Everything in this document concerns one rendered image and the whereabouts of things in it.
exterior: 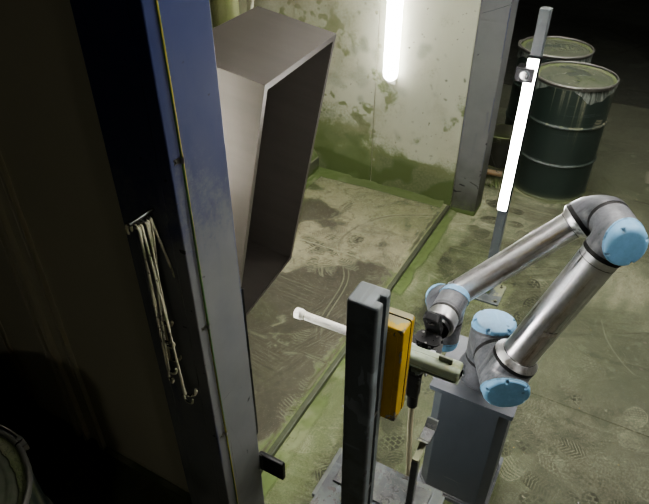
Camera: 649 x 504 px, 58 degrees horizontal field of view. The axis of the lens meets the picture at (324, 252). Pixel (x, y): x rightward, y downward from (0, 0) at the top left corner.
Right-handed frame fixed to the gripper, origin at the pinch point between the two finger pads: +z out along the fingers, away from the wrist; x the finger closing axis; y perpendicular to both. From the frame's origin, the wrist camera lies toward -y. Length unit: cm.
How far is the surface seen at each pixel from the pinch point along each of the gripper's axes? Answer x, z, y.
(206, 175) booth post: 47, 17, -52
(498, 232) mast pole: 13, -180, 68
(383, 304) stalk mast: -2, 32, -47
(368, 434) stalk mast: -2.9, 35.2, -15.1
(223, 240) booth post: 47, 14, -32
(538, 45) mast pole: 14, -179, -34
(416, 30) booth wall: 102, -262, -10
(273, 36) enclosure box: 91, -80, -52
